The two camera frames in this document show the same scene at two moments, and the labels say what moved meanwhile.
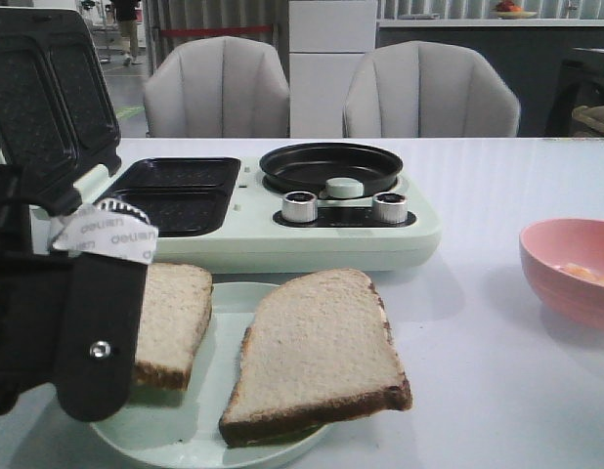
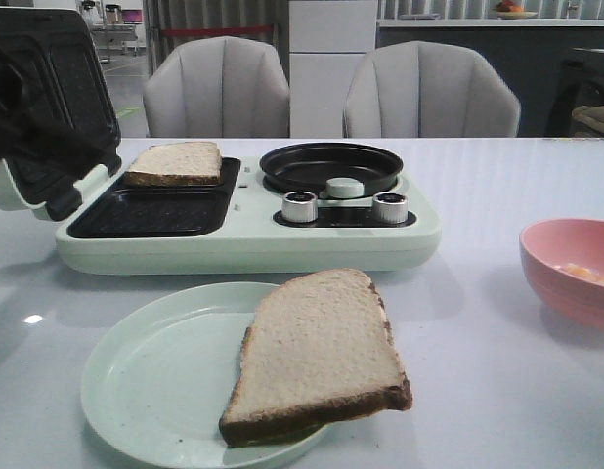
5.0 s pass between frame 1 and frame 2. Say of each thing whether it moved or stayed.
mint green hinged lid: stayed
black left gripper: moved
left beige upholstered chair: stayed
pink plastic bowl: stayed
